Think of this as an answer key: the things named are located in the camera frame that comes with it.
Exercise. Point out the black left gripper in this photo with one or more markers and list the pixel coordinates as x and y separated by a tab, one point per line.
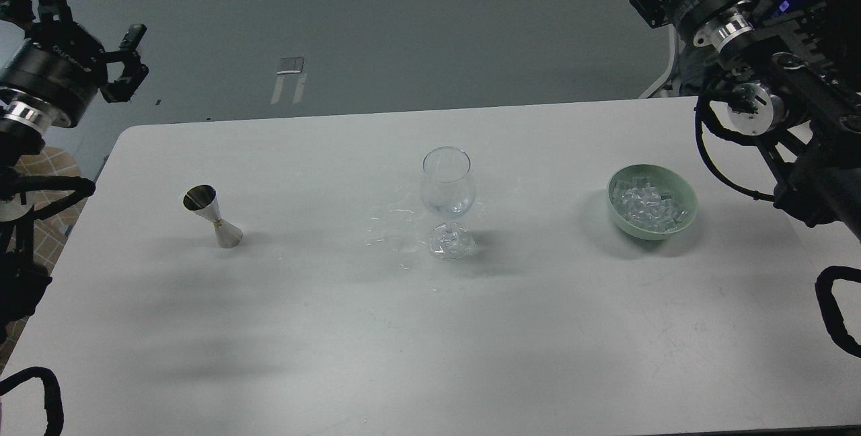
54	80

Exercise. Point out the steel double jigger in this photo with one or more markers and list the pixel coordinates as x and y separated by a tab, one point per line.
202	201

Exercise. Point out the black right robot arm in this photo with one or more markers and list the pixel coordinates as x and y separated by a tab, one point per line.
781	76

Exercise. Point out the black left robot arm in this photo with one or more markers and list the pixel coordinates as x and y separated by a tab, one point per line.
28	197

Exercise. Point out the clear ice cubes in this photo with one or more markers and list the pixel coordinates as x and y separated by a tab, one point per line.
640	203

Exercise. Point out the clear wine glass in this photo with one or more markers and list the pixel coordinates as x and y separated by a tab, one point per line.
448	191

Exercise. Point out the checkered beige cloth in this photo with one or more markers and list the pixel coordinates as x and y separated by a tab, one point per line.
50	235

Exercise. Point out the green bowl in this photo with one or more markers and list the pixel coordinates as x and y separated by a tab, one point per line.
664	179

